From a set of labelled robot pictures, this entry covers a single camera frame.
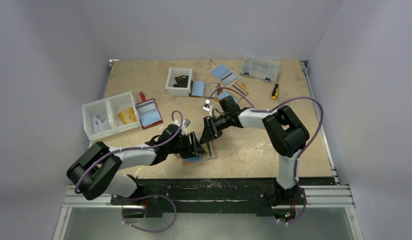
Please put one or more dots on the orange card holder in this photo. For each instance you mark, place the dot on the orange card holder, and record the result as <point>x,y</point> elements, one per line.
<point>236,91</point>

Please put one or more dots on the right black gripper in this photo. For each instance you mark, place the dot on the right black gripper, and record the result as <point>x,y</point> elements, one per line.
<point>212,127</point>

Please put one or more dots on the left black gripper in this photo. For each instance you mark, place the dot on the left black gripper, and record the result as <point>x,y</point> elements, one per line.
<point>195,148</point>

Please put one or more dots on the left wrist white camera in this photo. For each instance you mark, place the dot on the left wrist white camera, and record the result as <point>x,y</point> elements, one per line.
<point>184,128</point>

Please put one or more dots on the pink card holder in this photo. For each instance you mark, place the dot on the pink card holder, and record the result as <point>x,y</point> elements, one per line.
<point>211,153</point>

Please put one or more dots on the orange card in bin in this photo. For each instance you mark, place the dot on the orange card in bin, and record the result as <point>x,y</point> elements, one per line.
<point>127,116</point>

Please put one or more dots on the wrist white camera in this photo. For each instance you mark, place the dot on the wrist white camera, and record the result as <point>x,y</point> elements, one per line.
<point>184,128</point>
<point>208,107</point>

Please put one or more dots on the red card holder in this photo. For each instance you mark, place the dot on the red card holder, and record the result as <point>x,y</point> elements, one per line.
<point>148,112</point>

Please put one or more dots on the small white square box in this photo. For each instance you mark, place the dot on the small white square box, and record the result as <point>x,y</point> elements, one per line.
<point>178,92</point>

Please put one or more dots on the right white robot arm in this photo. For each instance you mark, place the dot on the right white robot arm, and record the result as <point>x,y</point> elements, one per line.
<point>286,132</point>

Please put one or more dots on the yellow black screwdriver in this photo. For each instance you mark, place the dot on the yellow black screwdriver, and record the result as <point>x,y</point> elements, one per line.
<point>275,91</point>

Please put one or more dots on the white two-compartment bin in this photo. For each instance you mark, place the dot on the white two-compartment bin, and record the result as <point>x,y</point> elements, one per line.
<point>112,106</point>

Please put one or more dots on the white card holder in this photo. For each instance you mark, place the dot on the white card holder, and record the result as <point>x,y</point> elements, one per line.
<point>224,75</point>

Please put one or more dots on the black object in box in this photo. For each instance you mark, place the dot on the black object in box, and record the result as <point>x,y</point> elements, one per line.
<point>181,81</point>

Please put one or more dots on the printed card in bin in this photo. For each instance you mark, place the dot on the printed card in bin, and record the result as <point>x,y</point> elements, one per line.
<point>100,123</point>

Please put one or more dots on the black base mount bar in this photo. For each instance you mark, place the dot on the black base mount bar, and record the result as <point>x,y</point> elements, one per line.
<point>211,196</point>

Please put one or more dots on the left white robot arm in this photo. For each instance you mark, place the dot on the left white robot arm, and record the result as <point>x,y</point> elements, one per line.
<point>95,172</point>

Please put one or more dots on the clear plastic organizer box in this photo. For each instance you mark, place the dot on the clear plastic organizer box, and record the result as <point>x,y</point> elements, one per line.
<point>260,68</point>

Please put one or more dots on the brown open card holder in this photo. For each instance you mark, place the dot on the brown open card holder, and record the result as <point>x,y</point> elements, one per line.
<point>202,89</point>

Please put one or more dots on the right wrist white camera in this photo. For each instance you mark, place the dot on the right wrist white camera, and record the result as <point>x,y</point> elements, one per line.
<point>208,107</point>

